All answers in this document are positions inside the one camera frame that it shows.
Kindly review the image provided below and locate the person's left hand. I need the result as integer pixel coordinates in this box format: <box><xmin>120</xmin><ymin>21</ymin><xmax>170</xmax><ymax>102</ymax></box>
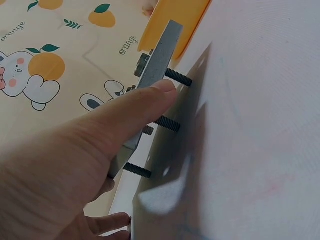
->
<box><xmin>0</xmin><ymin>79</ymin><xmax>179</xmax><ymax>240</ymax></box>

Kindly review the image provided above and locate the grey metal plate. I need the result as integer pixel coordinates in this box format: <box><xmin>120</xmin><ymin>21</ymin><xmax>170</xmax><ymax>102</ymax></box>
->
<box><xmin>107</xmin><ymin>19</ymin><xmax>185</xmax><ymax>180</ymax></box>

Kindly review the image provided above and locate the black threaded bolt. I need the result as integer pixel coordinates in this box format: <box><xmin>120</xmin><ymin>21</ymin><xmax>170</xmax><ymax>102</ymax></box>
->
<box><xmin>154</xmin><ymin>115</ymin><xmax>181</xmax><ymax>133</ymax></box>
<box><xmin>123</xmin><ymin>162</ymin><xmax>153</xmax><ymax>179</ymax></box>
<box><xmin>164</xmin><ymin>67</ymin><xmax>193</xmax><ymax>88</ymax></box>

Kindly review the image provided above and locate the orange plastic tray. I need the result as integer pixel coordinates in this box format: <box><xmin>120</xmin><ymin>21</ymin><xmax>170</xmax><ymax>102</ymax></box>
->
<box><xmin>138</xmin><ymin>0</ymin><xmax>213</xmax><ymax>60</ymax></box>

